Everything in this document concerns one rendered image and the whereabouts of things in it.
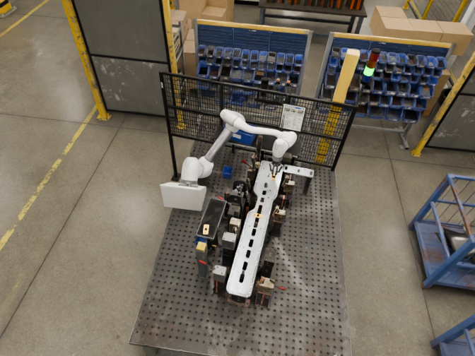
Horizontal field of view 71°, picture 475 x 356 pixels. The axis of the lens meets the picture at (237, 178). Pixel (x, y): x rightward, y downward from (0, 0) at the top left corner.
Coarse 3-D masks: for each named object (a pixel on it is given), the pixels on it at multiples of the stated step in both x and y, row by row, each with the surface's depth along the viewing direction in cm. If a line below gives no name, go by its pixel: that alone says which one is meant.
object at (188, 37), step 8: (176, 16) 525; (184, 16) 528; (184, 24) 532; (176, 32) 490; (184, 32) 537; (192, 32) 556; (184, 40) 542; (192, 40) 540; (184, 48) 520; (192, 48) 522; (184, 56) 516; (192, 56) 516; (192, 64) 526; (192, 72) 537; (192, 80) 547
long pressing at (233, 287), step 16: (256, 192) 299; (272, 192) 301; (256, 208) 287; (240, 240) 266; (256, 240) 267; (240, 256) 257; (256, 256) 257; (240, 272) 248; (256, 272) 249; (240, 288) 240
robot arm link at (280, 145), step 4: (276, 140) 279; (280, 140) 278; (284, 140) 285; (276, 144) 278; (280, 144) 276; (284, 144) 278; (276, 148) 279; (280, 148) 278; (284, 148) 281; (276, 152) 281; (280, 152) 281; (284, 152) 285; (276, 156) 286; (280, 156) 286
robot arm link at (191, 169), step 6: (186, 162) 312; (192, 162) 311; (198, 162) 315; (186, 168) 311; (192, 168) 311; (198, 168) 315; (186, 174) 311; (192, 174) 311; (198, 174) 318; (192, 180) 312
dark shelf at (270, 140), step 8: (216, 136) 343; (256, 136) 345; (264, 136) 346; (272, 136) 346; (232, 144) 340; (240, 144) 337; (256, 144) 338; (264, 144) 338; (272, 144) 339; (296, 144) 340; (272, 152) 334; (288, 152) 332; (296, 152) 332
